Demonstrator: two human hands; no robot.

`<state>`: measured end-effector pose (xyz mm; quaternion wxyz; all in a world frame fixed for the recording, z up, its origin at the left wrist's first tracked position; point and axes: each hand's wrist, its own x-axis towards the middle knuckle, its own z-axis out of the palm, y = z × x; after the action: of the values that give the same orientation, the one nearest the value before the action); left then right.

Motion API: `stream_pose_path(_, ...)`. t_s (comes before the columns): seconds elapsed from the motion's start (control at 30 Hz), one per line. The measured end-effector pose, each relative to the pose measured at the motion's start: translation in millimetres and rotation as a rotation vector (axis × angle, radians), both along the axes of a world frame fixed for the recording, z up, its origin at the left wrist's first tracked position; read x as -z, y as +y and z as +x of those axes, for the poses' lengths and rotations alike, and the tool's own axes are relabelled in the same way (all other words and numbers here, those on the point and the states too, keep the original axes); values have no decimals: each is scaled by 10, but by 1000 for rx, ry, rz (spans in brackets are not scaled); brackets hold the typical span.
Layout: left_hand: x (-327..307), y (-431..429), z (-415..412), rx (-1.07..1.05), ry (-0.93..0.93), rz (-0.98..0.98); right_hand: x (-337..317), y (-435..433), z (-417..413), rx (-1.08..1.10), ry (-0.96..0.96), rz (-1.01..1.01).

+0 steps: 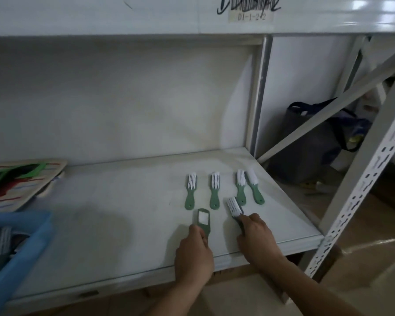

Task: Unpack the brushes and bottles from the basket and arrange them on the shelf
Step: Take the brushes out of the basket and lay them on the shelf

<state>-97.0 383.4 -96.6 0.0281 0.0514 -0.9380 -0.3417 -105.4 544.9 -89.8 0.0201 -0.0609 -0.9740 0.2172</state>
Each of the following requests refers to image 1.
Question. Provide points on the person's left hand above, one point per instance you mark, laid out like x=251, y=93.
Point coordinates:
x=192, y=259

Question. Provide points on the person's right hand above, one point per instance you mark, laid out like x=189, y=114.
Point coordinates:
x=258, y=241

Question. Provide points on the person's right fingers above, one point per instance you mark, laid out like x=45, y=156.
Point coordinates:
x=248, y=222

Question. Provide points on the person's left fingers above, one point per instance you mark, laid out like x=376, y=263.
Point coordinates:
x=199, y=232

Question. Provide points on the green brush white bristles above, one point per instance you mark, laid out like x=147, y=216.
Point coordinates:
x=256, y=192
x=234, y=207
x=241, y=192
x=214, y=194
x=203, y=221
x=190, y=194

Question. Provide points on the person's left forearm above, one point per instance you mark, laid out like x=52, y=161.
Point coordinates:
x=181, y=299

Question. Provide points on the person's right forearm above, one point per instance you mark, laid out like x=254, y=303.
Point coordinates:
x=302, y=286

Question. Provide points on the white metal shelf rack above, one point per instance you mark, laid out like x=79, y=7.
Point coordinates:
x=118, y=200

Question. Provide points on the dark fabric bag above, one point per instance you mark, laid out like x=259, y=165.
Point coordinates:
x=309, y=148

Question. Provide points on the white diagonal rack brace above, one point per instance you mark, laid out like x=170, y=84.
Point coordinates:
x=335, y=103

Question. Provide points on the blue plastic basket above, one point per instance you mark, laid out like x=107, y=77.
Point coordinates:
x=26, y=246

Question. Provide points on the patterned cardboard packet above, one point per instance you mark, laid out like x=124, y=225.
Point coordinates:
x=16, y=184

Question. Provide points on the pile of brushes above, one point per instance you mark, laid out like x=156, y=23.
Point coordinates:
x=0, y=241

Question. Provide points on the white perforated rack post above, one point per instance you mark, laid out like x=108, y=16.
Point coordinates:
x=365, y=180

